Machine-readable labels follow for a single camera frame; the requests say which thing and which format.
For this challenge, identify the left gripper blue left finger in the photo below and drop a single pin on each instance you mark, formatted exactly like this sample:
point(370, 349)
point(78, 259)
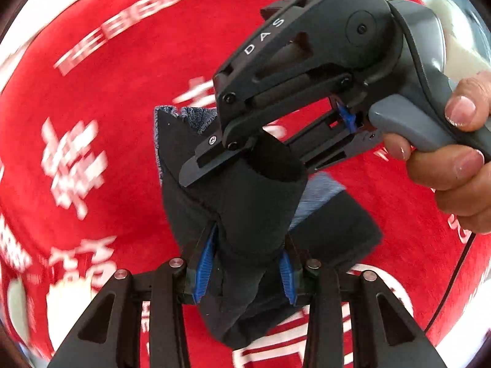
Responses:
point(107, 334)

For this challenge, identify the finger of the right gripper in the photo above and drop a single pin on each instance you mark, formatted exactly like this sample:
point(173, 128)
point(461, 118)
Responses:
point(336, 136)
point(213, 153)

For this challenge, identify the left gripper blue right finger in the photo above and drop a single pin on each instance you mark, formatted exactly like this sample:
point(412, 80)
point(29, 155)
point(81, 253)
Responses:
point(383, 332)

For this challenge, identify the black pants grey waistband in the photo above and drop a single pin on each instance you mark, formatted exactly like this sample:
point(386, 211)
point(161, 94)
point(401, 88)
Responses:
point(257, 200)

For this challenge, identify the right hand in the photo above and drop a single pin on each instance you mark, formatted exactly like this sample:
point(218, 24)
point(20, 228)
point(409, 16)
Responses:
point(457, 173)

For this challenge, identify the red blanket white characters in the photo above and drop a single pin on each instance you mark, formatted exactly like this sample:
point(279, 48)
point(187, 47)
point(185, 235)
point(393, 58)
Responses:
point(80, 182)

